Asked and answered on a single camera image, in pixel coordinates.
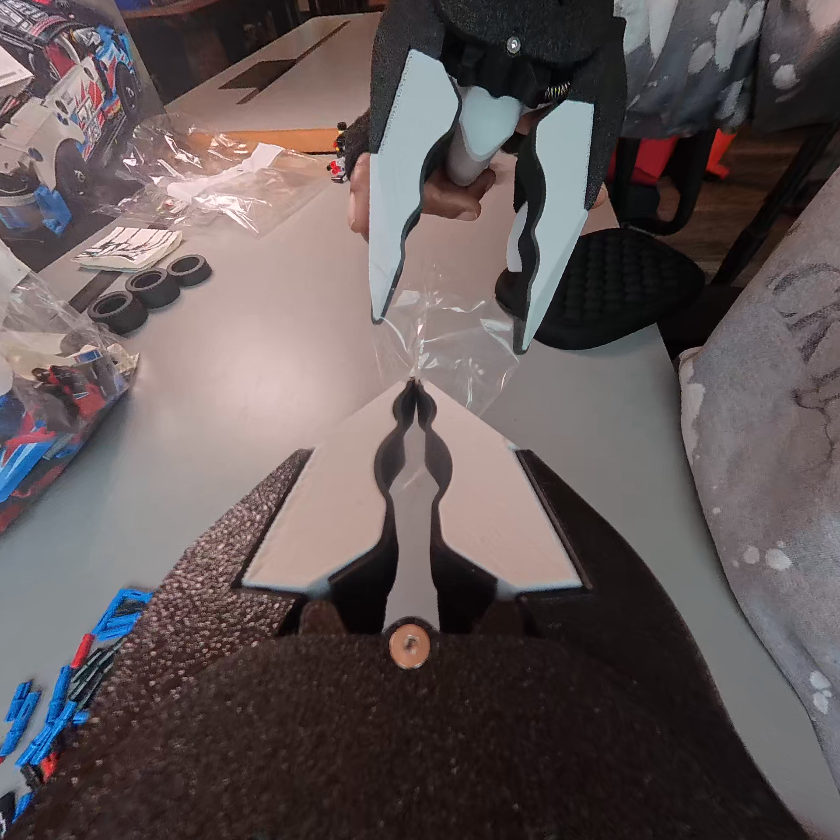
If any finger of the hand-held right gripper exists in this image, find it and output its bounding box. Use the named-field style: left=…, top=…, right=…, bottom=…
left=507, top=98, right=599, bottom=357
left=367, top=49, right=464, bottom=327

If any person's grey printed hoodie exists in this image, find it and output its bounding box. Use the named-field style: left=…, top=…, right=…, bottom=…
left=678, top=167, right=840, bottom=840

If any small building brick assembly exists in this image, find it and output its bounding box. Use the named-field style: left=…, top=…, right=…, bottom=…
left=330, top=120, right=353, bottom=185

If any orange cone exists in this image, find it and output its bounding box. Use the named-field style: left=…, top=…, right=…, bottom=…
left=705, top=128, right=733, bottom=182

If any clear bag of building parts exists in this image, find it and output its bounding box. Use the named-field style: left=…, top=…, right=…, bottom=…
left=0, top=262, right=140, bottom=534

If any toy car box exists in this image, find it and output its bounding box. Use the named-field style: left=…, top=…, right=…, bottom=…
left=0, top=0, right=166, bottom=278

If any black and white sticker sheet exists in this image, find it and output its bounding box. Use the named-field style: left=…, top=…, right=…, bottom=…
left=71, top=226, right=185, bottom=273

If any heap of small building pieces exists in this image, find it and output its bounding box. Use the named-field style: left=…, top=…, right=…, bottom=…
left=0, top=587, right=157, bottom=821

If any person's right hand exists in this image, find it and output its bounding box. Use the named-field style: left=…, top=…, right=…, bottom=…
left=349, top=163, right=497, bottom=238

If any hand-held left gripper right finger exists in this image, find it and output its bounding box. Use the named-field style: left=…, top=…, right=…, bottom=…
left=412, top=381, right=586, bottom=601

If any black mesh office chair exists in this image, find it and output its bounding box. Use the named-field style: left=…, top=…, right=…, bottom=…
left=495, top=131, right=708, bottom=354

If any person's right forearm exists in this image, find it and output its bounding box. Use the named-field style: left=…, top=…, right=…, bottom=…
left=620, top=0, right=840, bottom=140

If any grey desk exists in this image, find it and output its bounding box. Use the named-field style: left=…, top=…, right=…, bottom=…
left=0, top=128, right=816, bottom=788

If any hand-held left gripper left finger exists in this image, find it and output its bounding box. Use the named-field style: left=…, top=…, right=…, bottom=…
left=241, top=379, right=419, bottom=599

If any small clear plastic bag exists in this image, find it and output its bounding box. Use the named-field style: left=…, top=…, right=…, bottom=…
left=373, top=287, right=524, bottom=422

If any red chair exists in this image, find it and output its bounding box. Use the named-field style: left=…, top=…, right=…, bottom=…
left=620, top=134, right=681, bottom=189

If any large clear plastic bag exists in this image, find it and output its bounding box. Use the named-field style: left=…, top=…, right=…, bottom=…
left=95, top=112, right=330, bottom=238

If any grey neighbouring table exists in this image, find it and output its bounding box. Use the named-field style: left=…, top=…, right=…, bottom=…
left=164, top=12, right=389, bottom=133

